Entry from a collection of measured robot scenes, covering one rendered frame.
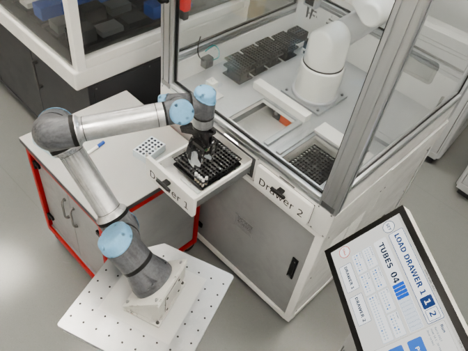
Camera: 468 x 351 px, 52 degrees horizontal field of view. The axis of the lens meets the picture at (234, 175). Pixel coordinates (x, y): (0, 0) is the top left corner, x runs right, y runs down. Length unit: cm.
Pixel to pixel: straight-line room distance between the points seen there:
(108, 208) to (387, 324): 95
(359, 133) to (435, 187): 207
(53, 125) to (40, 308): 137
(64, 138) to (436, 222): 251
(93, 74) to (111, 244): 114
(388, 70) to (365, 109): 15
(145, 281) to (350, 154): 79
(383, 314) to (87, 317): 95
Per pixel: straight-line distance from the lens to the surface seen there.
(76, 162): 162
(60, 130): 146
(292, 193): 187
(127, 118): 146
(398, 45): 138
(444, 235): 331
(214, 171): 197
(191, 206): 183
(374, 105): 148
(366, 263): 159
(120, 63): 254
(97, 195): 165
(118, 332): 170
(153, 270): 160
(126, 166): 213
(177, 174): 199
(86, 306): 175
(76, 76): 243
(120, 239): 155
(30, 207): 305
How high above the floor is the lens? 229
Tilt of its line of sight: 47 degrees down
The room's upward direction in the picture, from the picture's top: 9 degrees clockwise
